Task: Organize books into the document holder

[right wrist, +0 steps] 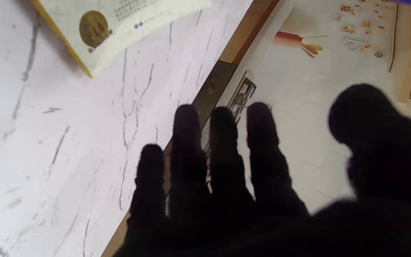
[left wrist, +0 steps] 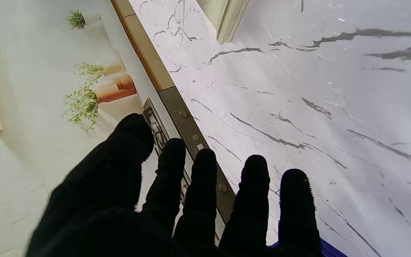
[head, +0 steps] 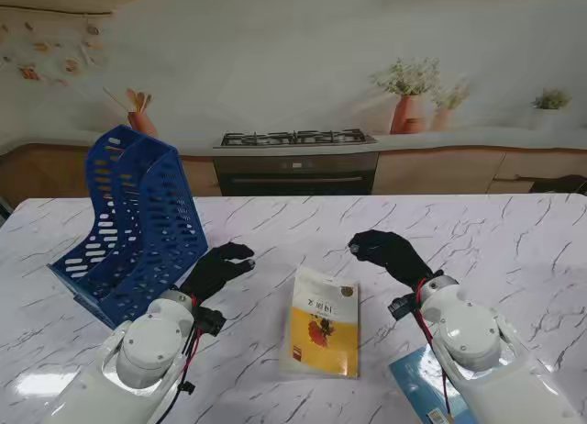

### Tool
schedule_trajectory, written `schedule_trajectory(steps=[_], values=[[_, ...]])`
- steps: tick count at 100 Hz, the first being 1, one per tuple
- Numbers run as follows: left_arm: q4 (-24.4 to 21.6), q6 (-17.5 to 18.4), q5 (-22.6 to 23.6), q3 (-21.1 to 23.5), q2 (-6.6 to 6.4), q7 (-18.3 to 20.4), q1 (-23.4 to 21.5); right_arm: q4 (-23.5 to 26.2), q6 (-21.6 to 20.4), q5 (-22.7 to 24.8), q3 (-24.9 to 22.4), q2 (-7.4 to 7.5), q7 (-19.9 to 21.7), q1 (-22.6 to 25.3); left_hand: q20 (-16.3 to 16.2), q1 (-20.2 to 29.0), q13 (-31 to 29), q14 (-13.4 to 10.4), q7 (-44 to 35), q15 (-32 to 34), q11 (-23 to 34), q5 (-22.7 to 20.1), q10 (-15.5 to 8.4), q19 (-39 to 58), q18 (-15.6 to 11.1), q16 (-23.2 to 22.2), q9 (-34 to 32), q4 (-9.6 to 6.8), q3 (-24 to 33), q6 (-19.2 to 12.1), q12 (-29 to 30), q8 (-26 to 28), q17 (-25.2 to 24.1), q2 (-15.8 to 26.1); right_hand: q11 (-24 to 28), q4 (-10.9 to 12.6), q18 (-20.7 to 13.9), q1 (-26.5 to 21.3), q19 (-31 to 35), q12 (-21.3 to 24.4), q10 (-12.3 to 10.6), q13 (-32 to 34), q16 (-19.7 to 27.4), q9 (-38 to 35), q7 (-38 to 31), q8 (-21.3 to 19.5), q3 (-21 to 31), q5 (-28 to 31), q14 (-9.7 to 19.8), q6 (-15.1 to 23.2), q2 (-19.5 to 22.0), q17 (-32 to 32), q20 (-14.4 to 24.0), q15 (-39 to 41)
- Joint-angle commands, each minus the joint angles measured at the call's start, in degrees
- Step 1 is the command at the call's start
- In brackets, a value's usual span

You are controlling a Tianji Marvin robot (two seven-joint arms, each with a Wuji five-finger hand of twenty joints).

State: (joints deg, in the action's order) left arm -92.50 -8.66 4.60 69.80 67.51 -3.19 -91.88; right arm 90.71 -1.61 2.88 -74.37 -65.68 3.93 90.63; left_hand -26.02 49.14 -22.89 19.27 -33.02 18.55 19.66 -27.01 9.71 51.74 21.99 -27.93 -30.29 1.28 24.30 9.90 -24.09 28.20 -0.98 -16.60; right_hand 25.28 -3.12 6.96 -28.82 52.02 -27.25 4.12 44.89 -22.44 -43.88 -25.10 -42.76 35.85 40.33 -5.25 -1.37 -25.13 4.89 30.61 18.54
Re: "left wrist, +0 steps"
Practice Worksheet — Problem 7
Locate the blue perforated plastic file rack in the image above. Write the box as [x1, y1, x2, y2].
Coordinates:
[270, 238, 347, 257]

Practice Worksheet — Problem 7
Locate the plant in pale pink vase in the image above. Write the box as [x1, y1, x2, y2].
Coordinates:
[74, 62, 126, 77]

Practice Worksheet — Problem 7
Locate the gas stove hob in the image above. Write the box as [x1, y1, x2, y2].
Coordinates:
[142, 98, 192, 204]

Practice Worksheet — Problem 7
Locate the plant in terracotta vase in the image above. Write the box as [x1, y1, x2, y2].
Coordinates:
[62, 73, 137, 132]

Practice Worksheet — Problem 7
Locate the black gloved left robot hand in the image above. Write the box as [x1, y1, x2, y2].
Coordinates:
[25, 114, 324, 257]

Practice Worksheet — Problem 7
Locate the plant in white pot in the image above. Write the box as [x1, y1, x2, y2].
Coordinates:
[67, 10, 102, 30]

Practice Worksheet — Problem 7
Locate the dark built-in oven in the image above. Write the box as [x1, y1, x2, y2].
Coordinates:
[158, 87, 235, 225]

